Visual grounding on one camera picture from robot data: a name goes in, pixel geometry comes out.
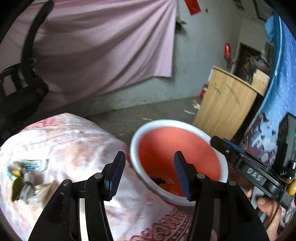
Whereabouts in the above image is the light wooden panel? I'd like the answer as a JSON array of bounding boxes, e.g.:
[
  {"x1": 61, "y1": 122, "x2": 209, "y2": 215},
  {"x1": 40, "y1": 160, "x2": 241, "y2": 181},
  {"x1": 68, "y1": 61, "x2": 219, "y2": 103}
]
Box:
[{"x1": 251, "y1": 69, "x2": 271, "y2": 97}]

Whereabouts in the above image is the black office chair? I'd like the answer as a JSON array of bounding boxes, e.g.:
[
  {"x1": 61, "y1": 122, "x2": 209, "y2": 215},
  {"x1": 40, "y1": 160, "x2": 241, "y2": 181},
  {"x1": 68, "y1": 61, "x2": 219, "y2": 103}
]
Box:
[{"x1": 0, "y1": 0, "x2": 55, "y2": 139}]

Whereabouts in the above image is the silver foil wrapper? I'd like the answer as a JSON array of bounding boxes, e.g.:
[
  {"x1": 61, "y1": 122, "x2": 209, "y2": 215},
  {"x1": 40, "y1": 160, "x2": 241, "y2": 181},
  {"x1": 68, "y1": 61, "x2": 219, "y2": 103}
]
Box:
[{"x1": 20, "y1": 173, "x2": 36, "y2": 200}]

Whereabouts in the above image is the white and red basin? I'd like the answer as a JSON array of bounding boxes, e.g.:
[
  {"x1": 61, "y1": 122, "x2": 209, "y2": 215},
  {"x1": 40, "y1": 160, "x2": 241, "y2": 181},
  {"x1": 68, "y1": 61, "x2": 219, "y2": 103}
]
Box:
[{"x1": 130, "y1": 119, "x2": 229, "y2": 206}]

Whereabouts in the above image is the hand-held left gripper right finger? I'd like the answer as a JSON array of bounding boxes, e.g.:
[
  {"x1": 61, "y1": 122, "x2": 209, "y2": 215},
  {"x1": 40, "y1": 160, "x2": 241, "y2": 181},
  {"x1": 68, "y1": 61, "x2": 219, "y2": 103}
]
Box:
[{"x1": 174, "y1": 151, "x2": 270, "y2": 241}]

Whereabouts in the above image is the pink hanging sheet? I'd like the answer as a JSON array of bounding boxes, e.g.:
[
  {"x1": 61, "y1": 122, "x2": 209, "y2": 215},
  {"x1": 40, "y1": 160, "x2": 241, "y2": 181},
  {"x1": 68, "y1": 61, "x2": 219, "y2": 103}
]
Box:
[{"x1": 0, "y1": 0, "x2": 180, "y2": 98}]

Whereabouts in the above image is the floral pink blanket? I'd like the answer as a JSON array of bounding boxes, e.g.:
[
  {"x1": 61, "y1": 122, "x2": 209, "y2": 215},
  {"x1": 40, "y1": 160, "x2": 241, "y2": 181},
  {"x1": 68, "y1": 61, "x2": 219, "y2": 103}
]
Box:
[{"x1": 0, "y1": 113, "x2": 218, "y2": 241}]

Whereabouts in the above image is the blue dotted printed curtain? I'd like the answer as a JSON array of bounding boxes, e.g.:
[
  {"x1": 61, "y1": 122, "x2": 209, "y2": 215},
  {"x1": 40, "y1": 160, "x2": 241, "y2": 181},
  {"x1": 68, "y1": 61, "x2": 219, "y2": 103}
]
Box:
[{"x1": 242, "y1": 11, "x2": 296, "y2": 232}]

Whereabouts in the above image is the white paper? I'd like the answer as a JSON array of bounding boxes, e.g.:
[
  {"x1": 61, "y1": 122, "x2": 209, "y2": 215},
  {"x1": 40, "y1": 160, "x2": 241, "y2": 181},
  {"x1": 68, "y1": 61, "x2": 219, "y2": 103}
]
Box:
[{"x1": 34, "y1": 183, "x2": 56, "y2": 206}]

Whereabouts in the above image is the white labelled wrapper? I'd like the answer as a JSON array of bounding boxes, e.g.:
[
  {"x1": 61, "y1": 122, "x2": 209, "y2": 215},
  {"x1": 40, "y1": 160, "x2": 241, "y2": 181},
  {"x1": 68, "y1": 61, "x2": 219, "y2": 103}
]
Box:
[{"x1": 21, "y1": 159, "x2": 49, "y2": 172}]

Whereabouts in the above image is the yellow green wrapper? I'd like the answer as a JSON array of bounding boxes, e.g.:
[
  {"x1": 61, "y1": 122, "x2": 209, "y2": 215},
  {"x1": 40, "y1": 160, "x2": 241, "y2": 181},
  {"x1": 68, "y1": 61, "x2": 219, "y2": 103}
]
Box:
[{"x1": 7, "y1": 162, "x2": 24, "y2": 180}]

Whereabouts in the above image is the blue snack wrapper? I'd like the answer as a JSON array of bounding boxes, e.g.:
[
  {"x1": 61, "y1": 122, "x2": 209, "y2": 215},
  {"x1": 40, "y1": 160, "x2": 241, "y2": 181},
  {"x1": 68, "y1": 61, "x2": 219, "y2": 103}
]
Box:
[{"x1": 150, "y1": 176, "x2": 167, "y2": 185}]

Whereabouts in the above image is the dark green wrapper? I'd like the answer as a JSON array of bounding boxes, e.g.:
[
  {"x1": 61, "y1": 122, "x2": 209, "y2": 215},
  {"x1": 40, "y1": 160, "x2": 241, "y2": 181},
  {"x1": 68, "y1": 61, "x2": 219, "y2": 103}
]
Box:
[{"x1": 11, "y1": 178, "x2": 26, "y2": 202}]

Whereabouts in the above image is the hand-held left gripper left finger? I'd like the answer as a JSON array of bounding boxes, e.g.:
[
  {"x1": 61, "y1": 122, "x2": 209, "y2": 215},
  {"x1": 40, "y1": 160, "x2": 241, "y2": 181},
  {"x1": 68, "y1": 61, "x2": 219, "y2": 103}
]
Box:
[{"x1": 28, "y1": 151, "x2": 126, "y2": 241}]

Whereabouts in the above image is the red paper square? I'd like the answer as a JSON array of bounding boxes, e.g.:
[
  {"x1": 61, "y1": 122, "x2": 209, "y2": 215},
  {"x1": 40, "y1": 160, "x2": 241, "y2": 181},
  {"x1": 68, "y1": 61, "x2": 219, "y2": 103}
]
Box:
[{"x1": 184, "y1": 0, "x2": 201, "y2": 16}]

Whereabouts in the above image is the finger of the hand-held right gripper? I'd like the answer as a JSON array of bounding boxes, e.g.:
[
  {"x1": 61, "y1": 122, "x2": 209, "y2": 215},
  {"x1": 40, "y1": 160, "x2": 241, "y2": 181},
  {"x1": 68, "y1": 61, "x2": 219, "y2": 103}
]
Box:
[
  {"x1": 210, "y1": 136, "x2": 246, "y2": 168},
  {"x1": 221, "y1": 138, "x2": 244, "y2": 154}
]

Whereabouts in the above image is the person's right hand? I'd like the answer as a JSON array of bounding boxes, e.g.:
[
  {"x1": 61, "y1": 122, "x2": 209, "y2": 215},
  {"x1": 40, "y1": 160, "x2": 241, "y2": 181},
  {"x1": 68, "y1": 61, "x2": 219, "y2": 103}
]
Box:
[{"x1": 246, "y1": 189, "x2": 287, "y2": 239}]

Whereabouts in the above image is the light wooden cabinet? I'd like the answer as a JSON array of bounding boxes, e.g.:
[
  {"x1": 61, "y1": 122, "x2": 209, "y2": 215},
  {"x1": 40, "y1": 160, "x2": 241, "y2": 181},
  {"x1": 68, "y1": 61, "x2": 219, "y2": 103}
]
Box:
[{"x1": 192, "y1": 65, "x2": 258, "y2": 142}]

